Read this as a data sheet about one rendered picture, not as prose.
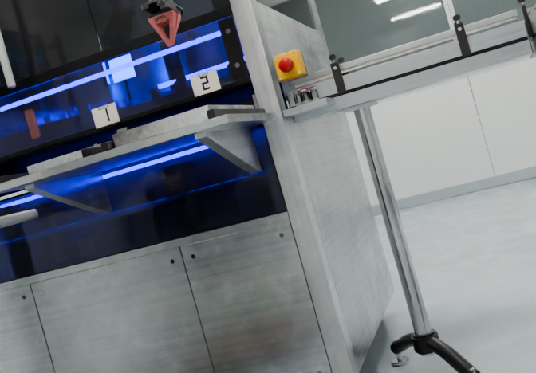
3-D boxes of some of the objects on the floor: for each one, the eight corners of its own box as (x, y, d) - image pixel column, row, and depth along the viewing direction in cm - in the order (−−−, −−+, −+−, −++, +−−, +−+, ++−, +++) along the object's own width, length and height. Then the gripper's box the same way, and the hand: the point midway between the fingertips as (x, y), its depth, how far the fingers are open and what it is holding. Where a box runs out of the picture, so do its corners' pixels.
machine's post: (348, 405, 200) (155, -289, 198) (367, 402, 198) (173, -298, 196) (344, 414, 194) (145, -301, 192) (364, 411, 192) (163, -311, 190)
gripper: (155, -3, 169) (168, 55, 166) (134, -17, 159) (147, 45, 157) (179, -13, 167) (193, 46, 164) (159, -27, 157) (174, 36, 155)
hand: (170, 42), depth 161 cm, fingers closed
